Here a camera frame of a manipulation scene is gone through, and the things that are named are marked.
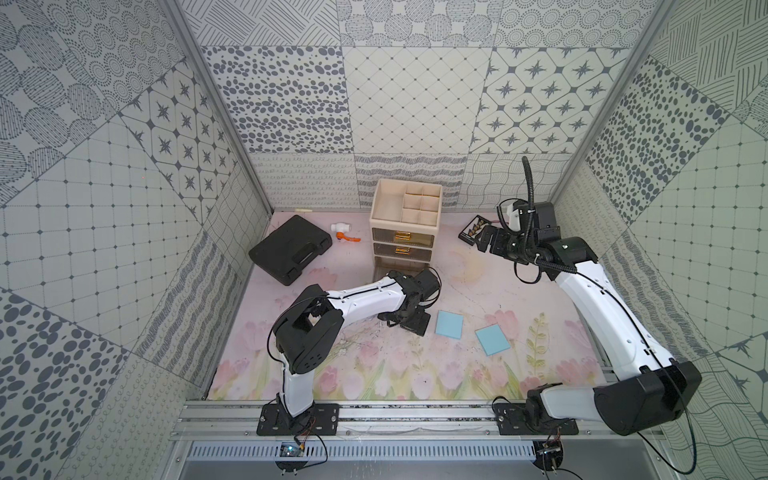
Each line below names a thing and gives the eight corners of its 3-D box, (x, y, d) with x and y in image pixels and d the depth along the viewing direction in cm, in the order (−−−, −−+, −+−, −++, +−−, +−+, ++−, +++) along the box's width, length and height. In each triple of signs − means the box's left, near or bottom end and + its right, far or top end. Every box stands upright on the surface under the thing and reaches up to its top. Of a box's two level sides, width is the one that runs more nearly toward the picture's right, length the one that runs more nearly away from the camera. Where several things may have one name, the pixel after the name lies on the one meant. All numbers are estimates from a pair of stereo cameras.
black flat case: (252, 262, 107) (246, 252, 102) (300, 223, 119) (296, 213, 115) (288, 288, 100) (283, 279, 95) (334, 244, 112) (331, 234, 108)
